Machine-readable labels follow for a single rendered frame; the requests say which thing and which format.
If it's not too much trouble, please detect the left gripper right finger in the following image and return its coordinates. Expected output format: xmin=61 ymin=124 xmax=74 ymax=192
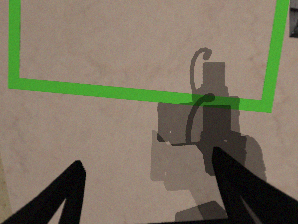
xmin=212 ymin=147 xmax=298 ymax=224

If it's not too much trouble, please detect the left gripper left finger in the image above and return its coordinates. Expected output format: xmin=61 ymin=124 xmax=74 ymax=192
xmin=1 ymin=160 xmax=86 ymax=224

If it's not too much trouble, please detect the green tape strip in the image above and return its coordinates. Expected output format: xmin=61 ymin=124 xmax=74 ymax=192
xmin=8 ymin=0 xmax=21 ymax=89
xmin=19 ymin=78 xmax=261 ymax=112
xmin=260 ymin=0 xmax=289 ymax=113

